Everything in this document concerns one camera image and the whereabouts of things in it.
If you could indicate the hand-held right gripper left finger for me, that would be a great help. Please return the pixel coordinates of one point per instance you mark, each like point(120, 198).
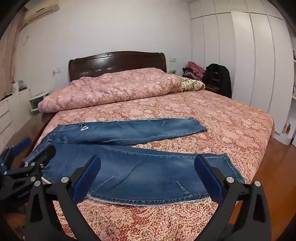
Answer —
point(86, 179)

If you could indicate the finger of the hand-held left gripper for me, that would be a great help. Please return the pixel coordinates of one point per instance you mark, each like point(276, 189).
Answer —
point(22, 144)
point(47, 151)

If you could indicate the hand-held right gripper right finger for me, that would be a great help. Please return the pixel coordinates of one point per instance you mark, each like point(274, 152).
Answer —
point(208, 179)

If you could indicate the blue denim pants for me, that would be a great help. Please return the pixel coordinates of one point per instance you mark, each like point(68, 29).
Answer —
point(138, 171)

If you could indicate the white chest of drawers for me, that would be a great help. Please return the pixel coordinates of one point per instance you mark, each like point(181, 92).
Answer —
point(11, 111)

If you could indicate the small white shelf unit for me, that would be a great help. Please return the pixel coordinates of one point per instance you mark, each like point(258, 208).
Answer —
point(38, 99)

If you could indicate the clear jar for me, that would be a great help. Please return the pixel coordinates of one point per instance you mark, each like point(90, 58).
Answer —
point(22, 85)

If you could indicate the bed with pink patterned bedspread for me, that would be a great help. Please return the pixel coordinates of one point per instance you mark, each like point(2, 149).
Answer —
point(219, 115)

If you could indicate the pink curtain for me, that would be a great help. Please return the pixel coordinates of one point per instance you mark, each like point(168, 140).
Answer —
point(9, 58)

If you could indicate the pink floral quilt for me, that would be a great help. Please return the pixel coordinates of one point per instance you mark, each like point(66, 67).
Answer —
point(115, 88)

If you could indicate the amber bottle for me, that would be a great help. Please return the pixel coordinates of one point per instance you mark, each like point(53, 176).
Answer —
point(287, 127)

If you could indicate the cream floral pillow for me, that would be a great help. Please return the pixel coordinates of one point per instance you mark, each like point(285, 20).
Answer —
point(192, 83)

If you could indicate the wooden chair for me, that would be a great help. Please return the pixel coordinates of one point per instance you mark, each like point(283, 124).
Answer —
point(212, 81)

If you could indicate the black jacket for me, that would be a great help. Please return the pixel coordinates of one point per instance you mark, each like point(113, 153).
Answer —
point(223, 76)

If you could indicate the pile of pink clothes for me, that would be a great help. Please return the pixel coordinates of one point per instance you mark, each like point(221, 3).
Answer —
point(194, 69)

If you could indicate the dark wooden headboard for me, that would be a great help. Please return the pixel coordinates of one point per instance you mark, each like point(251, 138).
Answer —
point(115, 62)

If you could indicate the white wardrobe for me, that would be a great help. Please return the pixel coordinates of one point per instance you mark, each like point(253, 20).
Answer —
point(249, 58)

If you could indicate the wall air conditioner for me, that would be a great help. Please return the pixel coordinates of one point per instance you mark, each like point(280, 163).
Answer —
point(41, 10)

